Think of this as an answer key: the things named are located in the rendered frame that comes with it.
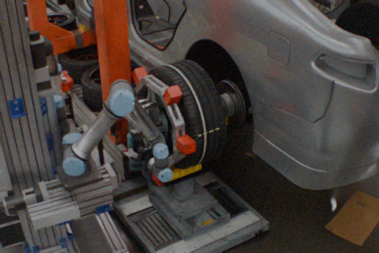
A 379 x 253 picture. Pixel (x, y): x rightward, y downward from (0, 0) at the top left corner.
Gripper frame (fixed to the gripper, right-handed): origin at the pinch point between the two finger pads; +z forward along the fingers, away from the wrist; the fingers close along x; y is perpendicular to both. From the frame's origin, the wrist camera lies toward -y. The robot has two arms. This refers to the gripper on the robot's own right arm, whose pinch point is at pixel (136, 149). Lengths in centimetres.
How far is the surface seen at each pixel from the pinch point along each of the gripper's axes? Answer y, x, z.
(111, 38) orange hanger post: 48, -13, 54
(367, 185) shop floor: -83, -184, -33
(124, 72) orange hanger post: 23, -20, 55
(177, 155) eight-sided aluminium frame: -6.4, -21.0, -10.0
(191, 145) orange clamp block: 3.4, -25.2, -18.9
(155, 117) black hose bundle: 17.7, -12.5, -2.1
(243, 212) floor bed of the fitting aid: -77, -74, -8
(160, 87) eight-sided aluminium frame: 27.9, -23.3, 11.1
